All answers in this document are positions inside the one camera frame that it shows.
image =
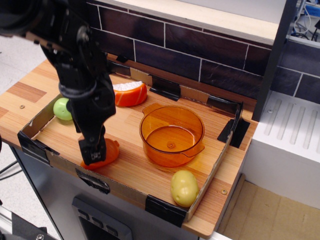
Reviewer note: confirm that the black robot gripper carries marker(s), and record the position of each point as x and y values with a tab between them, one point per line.
90	106

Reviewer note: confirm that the green toy apple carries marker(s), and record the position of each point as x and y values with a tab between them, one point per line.
60	109

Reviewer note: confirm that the yellow toy potato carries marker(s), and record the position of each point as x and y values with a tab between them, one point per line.
184	188

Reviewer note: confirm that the grey oven control panel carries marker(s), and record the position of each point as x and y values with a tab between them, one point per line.
97	225

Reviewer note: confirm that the orange toy carrot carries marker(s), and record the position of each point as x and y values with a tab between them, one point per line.
112	153

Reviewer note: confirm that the transparent orange plastic pot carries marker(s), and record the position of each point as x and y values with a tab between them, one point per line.
172	135

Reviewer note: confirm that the light wooden shelf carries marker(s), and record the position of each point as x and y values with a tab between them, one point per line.
238	26

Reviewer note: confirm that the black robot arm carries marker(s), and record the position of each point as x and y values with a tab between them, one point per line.
68	43

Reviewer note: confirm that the white toy sink drainboard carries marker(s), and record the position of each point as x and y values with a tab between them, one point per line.
284	153

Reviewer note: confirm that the cardboard fence with black tape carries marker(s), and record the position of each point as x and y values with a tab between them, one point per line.
133	177

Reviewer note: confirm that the salmon sushi toy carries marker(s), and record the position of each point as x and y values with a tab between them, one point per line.
130	94

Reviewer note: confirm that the dark grey vertical post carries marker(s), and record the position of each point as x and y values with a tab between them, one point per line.
282	35

